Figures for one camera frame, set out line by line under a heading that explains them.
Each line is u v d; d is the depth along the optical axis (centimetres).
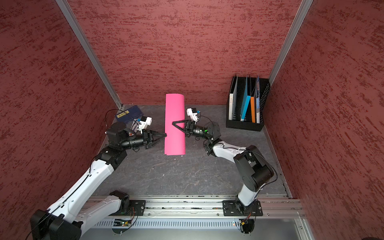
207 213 74
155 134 65
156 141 63
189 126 66
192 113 71
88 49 86
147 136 61
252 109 93
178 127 67
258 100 86
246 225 71
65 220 39
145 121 66
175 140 66
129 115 114
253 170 47
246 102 88
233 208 74
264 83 100
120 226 72
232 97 88
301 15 74
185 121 67
